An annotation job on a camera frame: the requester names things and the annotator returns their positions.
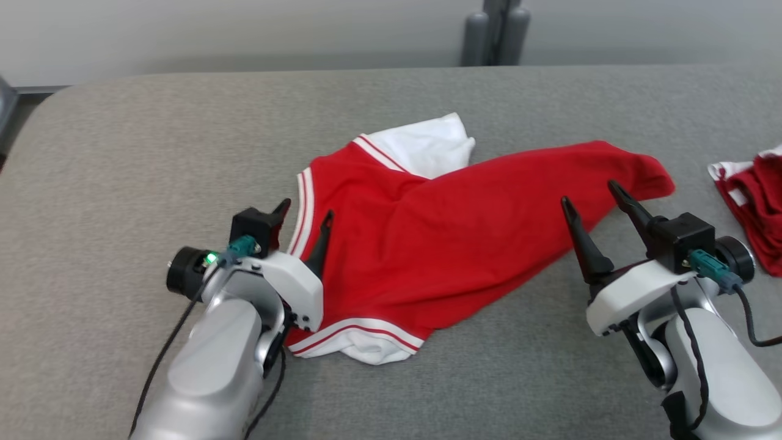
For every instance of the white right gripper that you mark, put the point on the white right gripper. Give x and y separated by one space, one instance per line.
635 290

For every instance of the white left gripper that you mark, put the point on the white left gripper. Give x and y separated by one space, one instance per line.
299 287

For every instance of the red white t-shirt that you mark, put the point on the red white t-shirt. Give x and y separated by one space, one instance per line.
458 244

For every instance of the red shorts white trim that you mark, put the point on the red shorts white trim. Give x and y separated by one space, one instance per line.
763 208

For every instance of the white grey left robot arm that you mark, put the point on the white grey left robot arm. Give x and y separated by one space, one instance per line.
214 379

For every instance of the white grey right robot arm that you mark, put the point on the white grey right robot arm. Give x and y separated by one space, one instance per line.
733 379

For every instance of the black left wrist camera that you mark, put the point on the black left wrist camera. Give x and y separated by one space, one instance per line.
253 226

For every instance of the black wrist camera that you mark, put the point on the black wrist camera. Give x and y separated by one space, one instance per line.
681 241
253 226

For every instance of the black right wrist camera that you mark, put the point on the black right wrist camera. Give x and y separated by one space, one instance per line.
681 241

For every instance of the grey metal partition post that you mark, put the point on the grey metal partition post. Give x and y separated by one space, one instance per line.
495 30

